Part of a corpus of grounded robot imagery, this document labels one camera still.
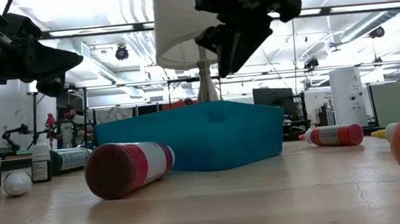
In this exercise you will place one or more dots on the white round cap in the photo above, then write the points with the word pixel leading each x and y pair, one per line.
pixel 16 183

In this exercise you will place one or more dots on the green food coloring bottle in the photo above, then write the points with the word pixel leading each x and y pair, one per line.
pixel 70 159

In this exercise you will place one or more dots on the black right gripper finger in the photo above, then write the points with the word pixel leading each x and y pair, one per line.
pixel 229 48
pixel 252 42

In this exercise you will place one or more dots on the orange-red food coloring bottle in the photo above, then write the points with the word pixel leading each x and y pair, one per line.
pixel 336 136

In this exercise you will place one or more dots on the red background object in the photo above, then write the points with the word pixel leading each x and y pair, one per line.
pixel 50 121

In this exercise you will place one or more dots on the white shade silver table lamp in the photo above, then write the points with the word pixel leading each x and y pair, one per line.
pixel 174 27

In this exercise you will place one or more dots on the dark red food coloring bottle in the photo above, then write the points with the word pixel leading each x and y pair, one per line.
pixel 118 171

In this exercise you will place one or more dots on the red cloth panel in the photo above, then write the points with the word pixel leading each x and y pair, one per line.
pixel 174 106

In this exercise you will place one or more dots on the black monitor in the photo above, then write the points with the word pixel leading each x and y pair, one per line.
pixel 273 98

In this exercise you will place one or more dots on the person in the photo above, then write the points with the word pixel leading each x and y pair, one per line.
pixel 188 101
pixel 70 128

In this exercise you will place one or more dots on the black ceiling light bar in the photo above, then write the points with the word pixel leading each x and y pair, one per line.
pixel 143 26

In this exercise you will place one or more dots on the black ceiling spotlight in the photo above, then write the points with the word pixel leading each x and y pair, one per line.
pixel 376 32
pixel 121 53
pixel 310 63

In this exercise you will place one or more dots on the blue plastic tray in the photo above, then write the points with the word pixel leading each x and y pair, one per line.
pixel 195 138

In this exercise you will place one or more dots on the black background robot arm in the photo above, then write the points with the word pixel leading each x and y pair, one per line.
pixel 8 137

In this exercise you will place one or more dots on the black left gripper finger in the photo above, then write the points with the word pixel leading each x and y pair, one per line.
pixel 49 54
pixel 54 70

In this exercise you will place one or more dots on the green partition panel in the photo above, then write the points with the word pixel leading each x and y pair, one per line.
pixel 391 104

